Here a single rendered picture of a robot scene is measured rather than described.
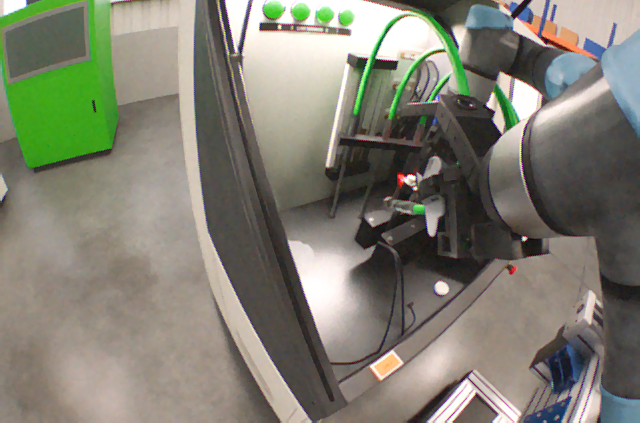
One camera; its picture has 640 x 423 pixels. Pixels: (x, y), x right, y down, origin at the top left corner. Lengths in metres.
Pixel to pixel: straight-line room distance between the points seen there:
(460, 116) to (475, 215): 0.09
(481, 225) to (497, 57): 0.29
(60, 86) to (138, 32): 1.64
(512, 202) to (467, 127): 0.11
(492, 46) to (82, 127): 2.90
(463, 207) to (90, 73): 2.71
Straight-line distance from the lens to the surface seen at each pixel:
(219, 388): 1.44
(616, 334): 0.15
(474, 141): 0.24
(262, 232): 0.34
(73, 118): 2.91
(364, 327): 0.66
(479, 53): 0.45
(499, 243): 0.21
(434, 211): 0.33
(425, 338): 0.55
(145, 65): 4.19
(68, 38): 2.74
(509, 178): 0.16
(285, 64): 0.62
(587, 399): 0.84
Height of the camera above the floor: 1.40
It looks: 36 degrees down
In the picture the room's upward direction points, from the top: 11 degrees clockwise
